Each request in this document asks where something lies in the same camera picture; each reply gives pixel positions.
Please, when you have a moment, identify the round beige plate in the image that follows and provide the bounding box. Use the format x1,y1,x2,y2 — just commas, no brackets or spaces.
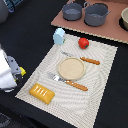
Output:
58,57,86,80

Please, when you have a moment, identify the orange bread loaf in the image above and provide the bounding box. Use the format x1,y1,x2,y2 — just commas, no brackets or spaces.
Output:
29,83,55,104

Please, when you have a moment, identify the red tomato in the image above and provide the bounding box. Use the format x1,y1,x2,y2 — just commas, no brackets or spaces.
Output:
78,38,89,49

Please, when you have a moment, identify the large grey pot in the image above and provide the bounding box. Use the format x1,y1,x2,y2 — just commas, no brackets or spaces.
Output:
84,2,110,27

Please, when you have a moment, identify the beige bowl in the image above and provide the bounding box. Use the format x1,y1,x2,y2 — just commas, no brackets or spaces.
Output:
121,7,128,30

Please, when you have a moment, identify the woven beige placemat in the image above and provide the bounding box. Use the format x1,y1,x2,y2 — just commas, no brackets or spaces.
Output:
16,34,117,128

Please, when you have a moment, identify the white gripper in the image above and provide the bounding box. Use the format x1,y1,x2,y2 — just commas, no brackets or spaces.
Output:
0,48,23,92

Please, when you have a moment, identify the fork with wooden handle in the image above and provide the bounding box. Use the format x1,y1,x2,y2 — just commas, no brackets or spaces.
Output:
47,73,88,91

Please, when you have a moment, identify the yellow butter box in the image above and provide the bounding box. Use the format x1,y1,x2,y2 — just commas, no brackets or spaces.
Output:
20,67,26,76

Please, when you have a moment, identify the small grey pot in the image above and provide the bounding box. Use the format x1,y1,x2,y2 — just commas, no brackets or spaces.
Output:
62,2,82,21

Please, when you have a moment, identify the knife with wooden handle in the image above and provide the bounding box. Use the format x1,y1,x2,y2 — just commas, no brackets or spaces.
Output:
61,51,100,65

